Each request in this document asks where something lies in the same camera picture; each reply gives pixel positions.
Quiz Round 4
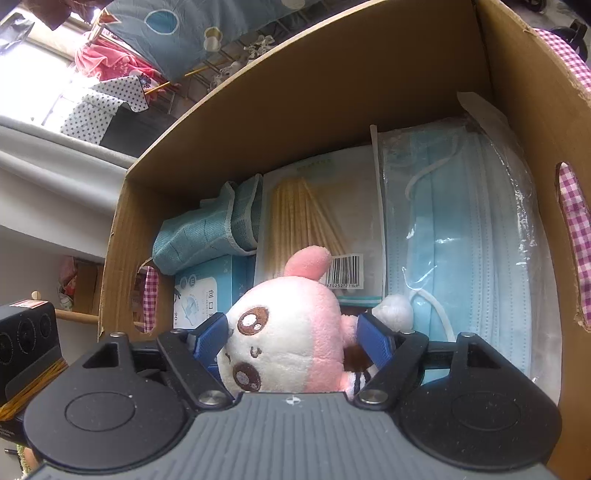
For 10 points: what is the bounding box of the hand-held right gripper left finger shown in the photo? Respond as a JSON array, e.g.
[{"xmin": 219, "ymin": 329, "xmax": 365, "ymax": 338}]
[{"xmin": 82, "ymin": 312, "xmax": 236, "ymax": 411}]

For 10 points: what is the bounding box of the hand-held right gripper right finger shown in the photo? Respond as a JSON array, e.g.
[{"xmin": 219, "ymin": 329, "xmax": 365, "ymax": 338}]
[{"xmin": 353, "ymin": 313, "xmax": 502, "ymax": 411}]

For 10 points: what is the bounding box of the blue bandage box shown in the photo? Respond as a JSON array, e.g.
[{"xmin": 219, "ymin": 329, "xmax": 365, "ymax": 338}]
[{"xmin": 173, "ymin": 254, "xmax": 257, "ymax": 331}]

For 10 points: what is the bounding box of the pink and white plush toy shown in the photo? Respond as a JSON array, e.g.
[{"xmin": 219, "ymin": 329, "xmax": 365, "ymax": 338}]
[{"xmin": 217, "ymin": 244, "xmax": 415, "ymax": 400}]

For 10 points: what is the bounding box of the teal checked dish cloth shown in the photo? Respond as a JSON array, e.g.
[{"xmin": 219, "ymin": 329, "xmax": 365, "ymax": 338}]
[{"xmin": 152, "ymin": 174, "xmax": 264, "ymax": 277}]

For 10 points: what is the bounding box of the blue face mask pack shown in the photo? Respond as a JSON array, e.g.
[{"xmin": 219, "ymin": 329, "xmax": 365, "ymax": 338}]
[{"xmin": 369, "ymin": 90, "xmax": 563, "ymax": 385}]

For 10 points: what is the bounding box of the brown cardboard box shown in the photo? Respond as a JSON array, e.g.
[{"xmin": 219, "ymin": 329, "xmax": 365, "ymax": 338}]
[{"xmin": 97, "ymin": 0, "xmax": 591, "ymax": 462}]

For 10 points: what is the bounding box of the wooden rod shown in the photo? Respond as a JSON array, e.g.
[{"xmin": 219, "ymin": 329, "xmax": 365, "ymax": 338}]
[{"xmin": 30, "ymin": 291, "xmax": 100, "ymax": 325}]

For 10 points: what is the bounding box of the white curtain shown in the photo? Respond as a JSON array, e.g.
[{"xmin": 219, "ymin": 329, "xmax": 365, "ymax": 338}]
[{"xmin": 0, "ymin": 113, "xmax": 140, "ymax": 260}]

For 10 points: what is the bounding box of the dark grey cabinet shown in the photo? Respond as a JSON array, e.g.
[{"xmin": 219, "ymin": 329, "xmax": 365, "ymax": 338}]
[{"xmin": 99, "ymin": 104, "xmax": 182, "ymax": 158}]

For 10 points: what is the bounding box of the pink checkered cloth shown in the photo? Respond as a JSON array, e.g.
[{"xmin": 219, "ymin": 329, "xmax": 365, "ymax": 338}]
[{"xmin": 134, "ymin": 28, "xmax": 591, "ymax": 334}]

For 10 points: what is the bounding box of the white polka dot cloth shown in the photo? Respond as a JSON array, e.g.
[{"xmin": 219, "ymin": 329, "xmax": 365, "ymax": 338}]
[{"xmin": 60, "ymin": 76, "xmax": 151, "ymax": 145}]

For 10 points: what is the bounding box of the pink garment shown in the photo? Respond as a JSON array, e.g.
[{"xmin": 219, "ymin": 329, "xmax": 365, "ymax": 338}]
[{"xmin": 74, "ymin": 39, "xmax": 160, "ymax": 87}]

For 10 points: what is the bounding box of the blue blanket with circles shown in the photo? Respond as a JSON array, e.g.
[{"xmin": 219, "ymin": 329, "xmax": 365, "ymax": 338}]
[{"xmin": 99, "ymin": 0, "xmax": 380, "ymax": 85}]

